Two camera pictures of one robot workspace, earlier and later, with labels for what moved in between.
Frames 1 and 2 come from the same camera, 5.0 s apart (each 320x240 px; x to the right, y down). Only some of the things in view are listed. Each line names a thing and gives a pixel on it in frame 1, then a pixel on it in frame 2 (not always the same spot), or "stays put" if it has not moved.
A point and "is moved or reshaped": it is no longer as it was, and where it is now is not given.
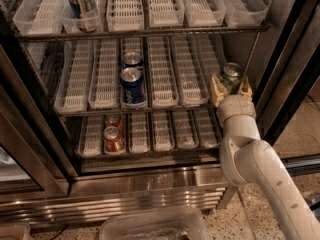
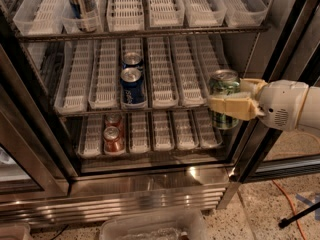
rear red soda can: [115, 120] stays put
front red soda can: [113, 142] stays put
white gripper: [236, 106] to [282, 103]
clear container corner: [14, 231] stays put
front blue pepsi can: [132, 87] stays put
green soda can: [232, 73] is moved or reshaped
